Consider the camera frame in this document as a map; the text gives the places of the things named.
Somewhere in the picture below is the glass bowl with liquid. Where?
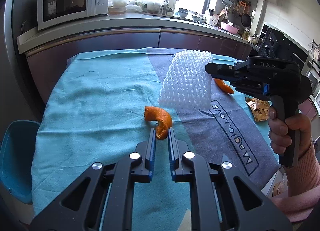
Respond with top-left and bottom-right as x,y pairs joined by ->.
109,6 -> 127,15

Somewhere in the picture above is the plastic container with food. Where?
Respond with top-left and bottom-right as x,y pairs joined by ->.
146,1 -> 162,14

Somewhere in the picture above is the blue plastic bin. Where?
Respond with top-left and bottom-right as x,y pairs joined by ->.
0,120 -> 42,205

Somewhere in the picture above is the pink bowl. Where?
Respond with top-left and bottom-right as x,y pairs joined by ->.
220,22 -> 239,34

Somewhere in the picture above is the kitchen counter cabinet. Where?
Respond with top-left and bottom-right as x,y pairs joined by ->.
16,12 -> 260,104

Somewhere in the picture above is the white dotted utensil holder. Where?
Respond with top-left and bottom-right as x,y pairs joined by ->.
209,8 -> 220,26

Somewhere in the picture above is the orange peel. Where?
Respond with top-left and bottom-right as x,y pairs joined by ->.
214,78 -> 235,94
144,106 -> 173,140

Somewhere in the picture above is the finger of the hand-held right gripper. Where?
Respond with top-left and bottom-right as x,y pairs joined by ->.
212,74 -> 244,84
204,61 -> 248,77

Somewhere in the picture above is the white microwave oven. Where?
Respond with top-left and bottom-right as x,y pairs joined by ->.
37,0 -> 110,31

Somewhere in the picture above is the person's right hand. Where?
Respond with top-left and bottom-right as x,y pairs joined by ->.
268,109 -> 313,158

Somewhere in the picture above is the crumpled gold snack wrapper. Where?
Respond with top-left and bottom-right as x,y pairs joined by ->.
245,97 -> 270,123

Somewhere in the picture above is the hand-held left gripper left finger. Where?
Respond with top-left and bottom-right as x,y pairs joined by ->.
30,128 -> 158,231

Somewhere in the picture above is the teal printed tablecloth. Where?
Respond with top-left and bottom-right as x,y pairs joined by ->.
31,47 -> 285,231

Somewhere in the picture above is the person's right forearm pink sleeve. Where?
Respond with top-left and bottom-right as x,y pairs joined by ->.
271,141 -> 320,223

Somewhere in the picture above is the blue patterned bowl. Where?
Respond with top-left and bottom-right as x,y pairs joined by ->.
191,13 -> 208,22

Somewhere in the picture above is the white foam mesh net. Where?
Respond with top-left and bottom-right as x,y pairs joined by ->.
158,49 -> 213,112

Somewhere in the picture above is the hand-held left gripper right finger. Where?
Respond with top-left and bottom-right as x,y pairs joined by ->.
167,128 -> 293,231

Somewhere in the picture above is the hanging frying pan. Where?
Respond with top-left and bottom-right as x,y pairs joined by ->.
240,13 -> 252,28

